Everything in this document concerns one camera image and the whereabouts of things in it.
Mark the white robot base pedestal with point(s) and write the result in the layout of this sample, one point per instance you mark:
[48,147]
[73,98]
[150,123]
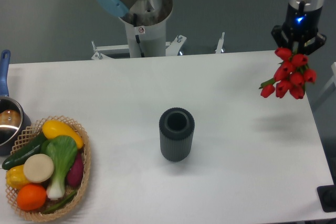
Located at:
[146,18]

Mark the yellow squash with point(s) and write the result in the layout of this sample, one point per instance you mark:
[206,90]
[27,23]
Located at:
[53,128]

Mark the green bok choy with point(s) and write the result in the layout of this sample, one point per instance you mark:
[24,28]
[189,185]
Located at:
[62,150]

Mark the dark grey ribbed vase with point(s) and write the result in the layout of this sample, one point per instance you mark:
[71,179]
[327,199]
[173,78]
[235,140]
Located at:
[176,127]

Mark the green chili pepper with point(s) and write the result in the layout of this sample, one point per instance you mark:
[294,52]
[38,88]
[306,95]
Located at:
[60,204]

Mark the dark green cucumber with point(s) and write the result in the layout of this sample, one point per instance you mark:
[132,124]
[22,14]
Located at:
[25,152]

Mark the black device at edge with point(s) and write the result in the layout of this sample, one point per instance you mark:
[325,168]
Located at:
[327,197]

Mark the red tulip bouquet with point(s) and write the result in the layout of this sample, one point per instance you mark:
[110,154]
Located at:
[291,76]

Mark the woven wicker basket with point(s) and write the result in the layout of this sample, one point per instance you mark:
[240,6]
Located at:
[25,137]

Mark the orange fruit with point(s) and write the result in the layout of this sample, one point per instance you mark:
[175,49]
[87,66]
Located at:
[31,197]

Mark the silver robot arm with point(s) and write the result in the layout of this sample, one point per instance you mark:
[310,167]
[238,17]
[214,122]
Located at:
[305,5]

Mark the yellow bell pepper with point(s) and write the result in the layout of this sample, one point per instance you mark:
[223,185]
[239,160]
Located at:
[15,177]

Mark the blue-handled steel saucepan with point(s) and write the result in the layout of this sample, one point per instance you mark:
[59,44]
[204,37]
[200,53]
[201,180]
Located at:
[13,117]

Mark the beige round bun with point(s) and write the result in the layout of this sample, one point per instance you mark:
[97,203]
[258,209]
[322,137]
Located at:
[38,168]

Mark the white metal base frame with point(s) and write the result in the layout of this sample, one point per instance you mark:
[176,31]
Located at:
[140,48]

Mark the purple sweet potato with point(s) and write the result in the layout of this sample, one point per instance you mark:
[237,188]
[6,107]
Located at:
[75,174]

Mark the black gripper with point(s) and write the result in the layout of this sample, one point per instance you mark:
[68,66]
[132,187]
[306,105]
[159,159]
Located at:
[300,27]

